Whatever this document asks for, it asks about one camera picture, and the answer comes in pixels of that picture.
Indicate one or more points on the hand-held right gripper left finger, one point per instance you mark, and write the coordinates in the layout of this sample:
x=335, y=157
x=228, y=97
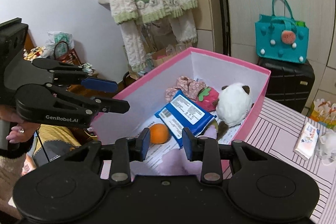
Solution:
x=145, y=144

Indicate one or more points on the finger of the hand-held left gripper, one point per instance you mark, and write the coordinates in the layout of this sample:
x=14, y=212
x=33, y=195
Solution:
x=115, y=106
x=99, y=84

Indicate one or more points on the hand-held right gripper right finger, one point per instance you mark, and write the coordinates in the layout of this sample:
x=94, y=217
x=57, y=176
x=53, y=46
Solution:
x=187, y=144

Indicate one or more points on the orange plush ball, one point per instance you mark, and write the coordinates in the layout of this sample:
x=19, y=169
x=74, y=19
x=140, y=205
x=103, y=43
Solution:
x=158, y=133

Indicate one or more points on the blue wet wipes pack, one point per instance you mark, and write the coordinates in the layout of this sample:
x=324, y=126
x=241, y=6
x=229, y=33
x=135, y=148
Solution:
x=183, y=113

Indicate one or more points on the red strawberry plush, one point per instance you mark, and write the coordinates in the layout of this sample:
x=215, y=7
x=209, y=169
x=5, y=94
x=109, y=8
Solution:
x=208, y=98

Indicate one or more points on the floral fabric scrunchie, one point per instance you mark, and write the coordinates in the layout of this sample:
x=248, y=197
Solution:
x=186, y=86

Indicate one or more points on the white panda plush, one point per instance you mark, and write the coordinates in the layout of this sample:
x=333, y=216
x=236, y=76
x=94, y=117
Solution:
x=233, y=106

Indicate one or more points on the pink cardboard box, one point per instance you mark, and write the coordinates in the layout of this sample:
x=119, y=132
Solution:
x=258, y=108

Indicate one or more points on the person's left hand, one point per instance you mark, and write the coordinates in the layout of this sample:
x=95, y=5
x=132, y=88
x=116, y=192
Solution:
x=23, y=132

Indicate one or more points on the woven basket bag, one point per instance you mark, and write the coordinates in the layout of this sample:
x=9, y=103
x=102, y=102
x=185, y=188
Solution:
x=67, y=56

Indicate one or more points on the printed paper sheet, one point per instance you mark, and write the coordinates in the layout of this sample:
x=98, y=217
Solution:
x=231, y=132

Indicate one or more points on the white plastic bag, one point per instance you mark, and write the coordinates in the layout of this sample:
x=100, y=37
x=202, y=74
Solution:
x=59, y=39

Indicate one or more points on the yellow striped cloth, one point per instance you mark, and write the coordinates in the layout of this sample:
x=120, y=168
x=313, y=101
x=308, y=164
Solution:
x=57, y=134

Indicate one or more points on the striped tablecloth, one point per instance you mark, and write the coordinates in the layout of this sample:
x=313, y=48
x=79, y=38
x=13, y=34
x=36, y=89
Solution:
x=283, y=161

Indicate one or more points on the black suitcase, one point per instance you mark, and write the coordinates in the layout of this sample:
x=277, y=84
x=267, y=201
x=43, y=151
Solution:
x=286, y=85

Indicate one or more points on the white tissue pack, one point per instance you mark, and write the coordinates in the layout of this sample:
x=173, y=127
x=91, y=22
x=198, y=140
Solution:
x=305, y=141

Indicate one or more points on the teal felt handbag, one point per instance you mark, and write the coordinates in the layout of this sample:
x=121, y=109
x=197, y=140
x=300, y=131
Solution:
x=281, y=40

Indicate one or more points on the white mesh bath sponge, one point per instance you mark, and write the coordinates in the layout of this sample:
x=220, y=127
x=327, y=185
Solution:
x=328, y=146

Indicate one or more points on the colourful printed carton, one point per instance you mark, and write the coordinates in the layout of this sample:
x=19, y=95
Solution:
x=324, y=109

